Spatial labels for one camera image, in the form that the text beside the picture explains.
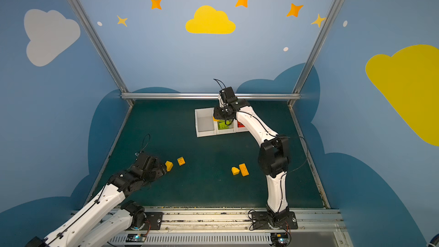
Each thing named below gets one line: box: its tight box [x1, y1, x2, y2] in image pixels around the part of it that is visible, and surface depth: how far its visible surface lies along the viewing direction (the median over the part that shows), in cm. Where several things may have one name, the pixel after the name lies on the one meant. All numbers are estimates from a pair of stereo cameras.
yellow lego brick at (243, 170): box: [238, 162, 250, 177], surface depth 92 cm
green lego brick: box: [217, 119, 232, 130], surface depth 106 cm
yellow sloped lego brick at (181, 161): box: [177, 156, 186, 166], surface depth 94 cm
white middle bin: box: [213, 117, 237, 135], surface depth 103 cm
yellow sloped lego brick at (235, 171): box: [231, 166, 240, 176], surface depth 90 cm
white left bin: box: [194, 106, 218, 138], surface depth 107 cm
